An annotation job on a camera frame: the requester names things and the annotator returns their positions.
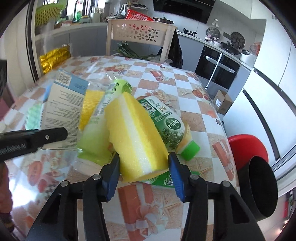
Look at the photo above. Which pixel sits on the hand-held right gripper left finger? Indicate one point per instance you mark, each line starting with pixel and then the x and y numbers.
pixel 109 183

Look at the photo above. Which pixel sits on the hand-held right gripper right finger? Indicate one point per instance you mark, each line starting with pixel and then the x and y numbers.
pixel 179 178

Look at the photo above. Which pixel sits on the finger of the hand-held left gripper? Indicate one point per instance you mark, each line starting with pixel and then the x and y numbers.
pixel 50 136

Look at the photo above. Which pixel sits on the blue and white carton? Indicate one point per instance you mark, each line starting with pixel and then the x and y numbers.
pixel 62 109

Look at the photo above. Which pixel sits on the green label bottle green cap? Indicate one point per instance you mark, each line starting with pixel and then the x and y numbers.
pixel 171 129

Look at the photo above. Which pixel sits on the yellow and white sponge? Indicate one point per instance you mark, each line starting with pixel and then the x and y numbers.
pixel 134 139

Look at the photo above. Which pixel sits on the clear plastic bag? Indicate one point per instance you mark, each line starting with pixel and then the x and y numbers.
pixel 99 80

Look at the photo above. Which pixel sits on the black trash bin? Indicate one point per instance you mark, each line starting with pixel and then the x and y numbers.
pixel 256 190

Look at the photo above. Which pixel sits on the person's left forearm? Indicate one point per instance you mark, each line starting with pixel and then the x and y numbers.
pixel 4 197

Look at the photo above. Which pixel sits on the green foam net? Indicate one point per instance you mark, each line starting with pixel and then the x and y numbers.
pixel 34 115

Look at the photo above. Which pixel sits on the red round plastic stool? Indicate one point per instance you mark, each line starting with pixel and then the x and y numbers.
pixel 245 146

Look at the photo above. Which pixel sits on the gold foil bag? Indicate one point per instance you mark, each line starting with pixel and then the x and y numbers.
pixel 54 59

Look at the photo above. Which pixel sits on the cardboard box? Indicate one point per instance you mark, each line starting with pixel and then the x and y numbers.
pixel 223 102

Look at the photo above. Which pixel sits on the white mop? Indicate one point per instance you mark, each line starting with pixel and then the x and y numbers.
pixel 214 71

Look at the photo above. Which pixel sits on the green onions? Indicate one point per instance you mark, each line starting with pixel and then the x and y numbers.
pixel 129 52

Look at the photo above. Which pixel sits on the white refrigerator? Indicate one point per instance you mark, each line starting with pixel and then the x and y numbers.
pixel 266 92

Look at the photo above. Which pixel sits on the green plastic basket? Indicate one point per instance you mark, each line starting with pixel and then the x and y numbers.
pixel 48 14

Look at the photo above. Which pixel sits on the black cloth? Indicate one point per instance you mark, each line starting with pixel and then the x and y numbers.
pixel 175 51

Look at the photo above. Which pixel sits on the kitchen faucet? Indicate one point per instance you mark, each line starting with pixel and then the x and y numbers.
pixel 83 9

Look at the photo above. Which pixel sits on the beige perforated chair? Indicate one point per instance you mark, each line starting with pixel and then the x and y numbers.
pixel 138 32

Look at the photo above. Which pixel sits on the white rice cooker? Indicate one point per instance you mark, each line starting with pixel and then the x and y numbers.
pixel 248 58

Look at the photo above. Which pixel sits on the black wok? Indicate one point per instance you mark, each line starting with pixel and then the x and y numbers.
pixel 231 48

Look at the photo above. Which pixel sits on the white ladle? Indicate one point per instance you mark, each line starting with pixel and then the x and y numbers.
pixel 123 10

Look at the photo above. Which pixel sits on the gas stove burner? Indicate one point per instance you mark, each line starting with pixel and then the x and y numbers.
pixel 190 32

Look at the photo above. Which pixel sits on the round patterned lid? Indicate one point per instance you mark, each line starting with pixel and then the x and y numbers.
pixel 212 33

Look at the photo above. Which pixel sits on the red plastic basket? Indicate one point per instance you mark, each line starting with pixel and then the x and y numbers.
pixel 138 15

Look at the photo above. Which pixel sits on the round moulded baking pan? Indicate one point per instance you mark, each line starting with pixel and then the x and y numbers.
pixel 237 39

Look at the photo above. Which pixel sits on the steamer pot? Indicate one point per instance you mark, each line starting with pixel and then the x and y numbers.
pixel 163 20

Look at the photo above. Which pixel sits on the black range hood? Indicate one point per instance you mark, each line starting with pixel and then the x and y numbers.
pixel 185 9

